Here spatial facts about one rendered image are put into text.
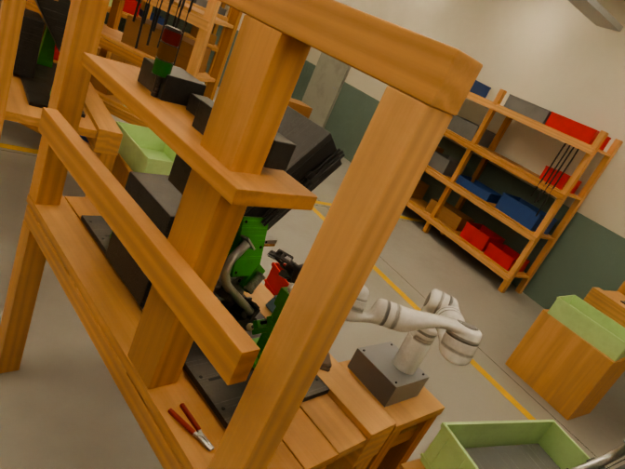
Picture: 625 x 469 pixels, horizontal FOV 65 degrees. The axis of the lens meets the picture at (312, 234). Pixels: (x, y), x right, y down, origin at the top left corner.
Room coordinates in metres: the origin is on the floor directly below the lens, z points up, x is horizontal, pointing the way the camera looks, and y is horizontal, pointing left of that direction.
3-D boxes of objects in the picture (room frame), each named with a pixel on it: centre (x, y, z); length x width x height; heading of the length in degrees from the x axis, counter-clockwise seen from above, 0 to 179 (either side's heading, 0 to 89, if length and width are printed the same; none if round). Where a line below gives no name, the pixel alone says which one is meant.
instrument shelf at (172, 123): (1.33, 0.46, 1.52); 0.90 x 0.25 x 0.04; 52
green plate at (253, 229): (1.54, 0.20, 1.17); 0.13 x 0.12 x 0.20; 52
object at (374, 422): (1.76, 0.12, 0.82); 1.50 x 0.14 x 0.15; 52
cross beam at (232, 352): (1.25, 0.52, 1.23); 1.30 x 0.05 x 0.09; 52
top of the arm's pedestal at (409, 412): (1.62, -0.52, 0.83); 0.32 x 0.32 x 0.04; 49
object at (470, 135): (7.21, -1.63, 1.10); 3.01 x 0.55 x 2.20; 42
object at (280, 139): (1.19, 0.20, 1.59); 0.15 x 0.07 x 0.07; 52
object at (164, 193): (1.50, 0.47, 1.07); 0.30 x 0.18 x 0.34; 52
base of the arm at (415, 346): (1.62, -0.52, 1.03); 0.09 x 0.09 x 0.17; 52
